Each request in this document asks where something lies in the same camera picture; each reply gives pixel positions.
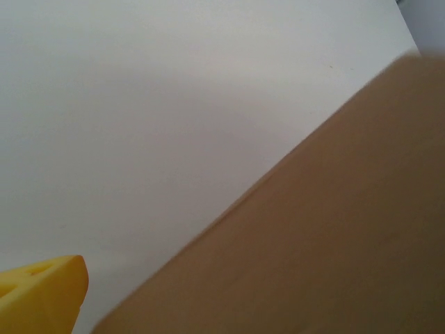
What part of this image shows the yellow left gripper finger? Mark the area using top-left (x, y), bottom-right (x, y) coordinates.
top-left (0, 255), bottom-right (90, 334)

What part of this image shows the brown cardboard paper box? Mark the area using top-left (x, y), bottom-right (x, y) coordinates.
top-left (92, 54), bottom-right (445, 334)

